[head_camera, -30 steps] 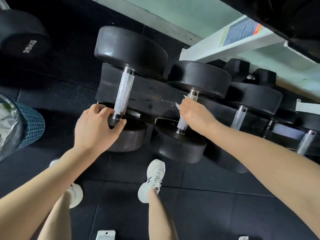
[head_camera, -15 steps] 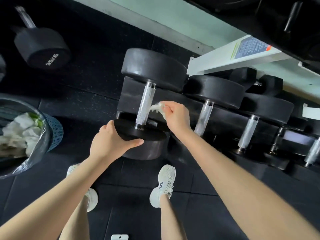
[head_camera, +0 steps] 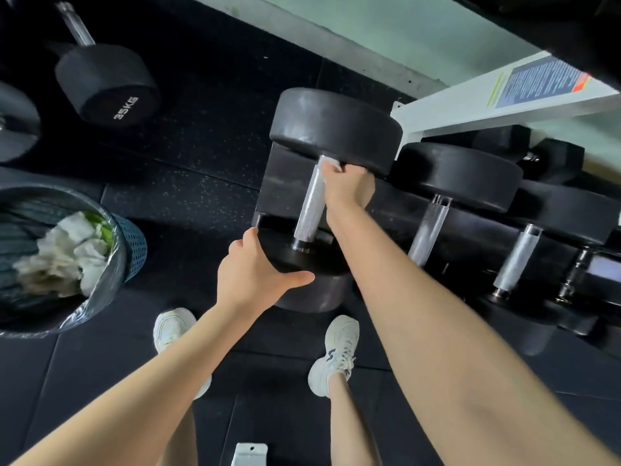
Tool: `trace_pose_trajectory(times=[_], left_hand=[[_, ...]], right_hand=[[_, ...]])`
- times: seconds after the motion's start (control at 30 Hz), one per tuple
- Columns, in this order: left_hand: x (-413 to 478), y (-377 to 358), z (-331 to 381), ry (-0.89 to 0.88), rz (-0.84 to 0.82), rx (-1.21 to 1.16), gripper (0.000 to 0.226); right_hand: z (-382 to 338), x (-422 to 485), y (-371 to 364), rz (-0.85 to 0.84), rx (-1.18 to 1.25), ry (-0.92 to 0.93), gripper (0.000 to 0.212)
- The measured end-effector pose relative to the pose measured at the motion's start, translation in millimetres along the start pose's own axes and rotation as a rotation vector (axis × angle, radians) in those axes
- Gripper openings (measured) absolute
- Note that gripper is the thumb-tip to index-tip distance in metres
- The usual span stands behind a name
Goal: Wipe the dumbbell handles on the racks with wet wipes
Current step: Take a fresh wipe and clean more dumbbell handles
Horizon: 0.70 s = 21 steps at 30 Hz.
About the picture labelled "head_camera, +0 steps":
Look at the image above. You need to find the person's right leg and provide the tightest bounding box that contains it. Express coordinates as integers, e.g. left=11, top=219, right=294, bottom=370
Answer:
left=327, top=371, right=384, bottom=466

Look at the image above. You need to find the person's left forearm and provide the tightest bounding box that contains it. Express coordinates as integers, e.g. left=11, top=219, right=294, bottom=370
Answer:
left=9, top=300, right=246, bottom=466

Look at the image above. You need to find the big black dumbbell white lettering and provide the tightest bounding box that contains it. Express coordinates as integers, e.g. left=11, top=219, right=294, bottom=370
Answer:
left=54, top=0, right=162, bottom=130

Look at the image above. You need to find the white metal rack foot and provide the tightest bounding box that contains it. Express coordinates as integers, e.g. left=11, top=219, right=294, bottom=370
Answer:
left=230, top=442, right=269, bottom=466

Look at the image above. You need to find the person's right forearm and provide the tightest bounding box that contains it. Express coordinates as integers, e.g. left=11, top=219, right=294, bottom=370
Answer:
left=325, top=207, right=621, bottom=466

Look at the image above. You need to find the white metal rack leg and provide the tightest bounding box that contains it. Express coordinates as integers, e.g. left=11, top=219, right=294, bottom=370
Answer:
left=390, top=50, right=621, bottom=142

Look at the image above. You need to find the black dumbbell rack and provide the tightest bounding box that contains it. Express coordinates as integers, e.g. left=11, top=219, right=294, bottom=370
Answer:
left=252, top=0, right=621, bottom=355

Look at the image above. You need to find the green crumpled wrapper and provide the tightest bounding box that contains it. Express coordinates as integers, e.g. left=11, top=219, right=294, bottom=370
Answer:
left=85, top=212, right=115, bottom=248

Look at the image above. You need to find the black hex dumbbell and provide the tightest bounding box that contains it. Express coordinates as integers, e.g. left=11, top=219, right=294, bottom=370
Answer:
left=473, top=124, right=587, bottom=186

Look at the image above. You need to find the person's white sneaker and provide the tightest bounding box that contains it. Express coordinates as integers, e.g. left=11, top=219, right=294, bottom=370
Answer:
left=153, top=307, right=213, bottom=401
left=308, top=315, right=361, bottom=399

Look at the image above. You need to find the person's left hand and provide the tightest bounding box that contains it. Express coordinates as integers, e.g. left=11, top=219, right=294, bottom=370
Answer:
left=215, top=227, right=316, bottom=317

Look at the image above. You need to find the big black dumbbell chrome hub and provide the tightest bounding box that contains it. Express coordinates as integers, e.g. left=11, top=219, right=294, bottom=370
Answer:
left=0, top=82, right=42, bottom=164

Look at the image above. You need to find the person's left white sneaker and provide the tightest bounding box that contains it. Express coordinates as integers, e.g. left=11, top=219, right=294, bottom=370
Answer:
left=153, top=307, right=213, bottom=401

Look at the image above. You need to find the person's right white sneaker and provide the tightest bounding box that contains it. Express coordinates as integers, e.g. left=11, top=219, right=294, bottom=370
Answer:
left=308, top=315, right=361, bottom=399

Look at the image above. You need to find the blue waste basket with liner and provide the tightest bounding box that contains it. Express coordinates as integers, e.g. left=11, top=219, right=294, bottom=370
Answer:
left=0, top=184, right=131, bottom=337

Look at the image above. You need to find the small rusty-handled dumbbell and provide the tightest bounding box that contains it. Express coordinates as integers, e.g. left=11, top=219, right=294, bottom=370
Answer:
left=555, top=245, right=602, bottom=335

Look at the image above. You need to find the person's right hand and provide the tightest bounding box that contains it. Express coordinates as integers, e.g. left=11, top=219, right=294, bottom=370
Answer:
left=320, top=163, right=377, bottom=230

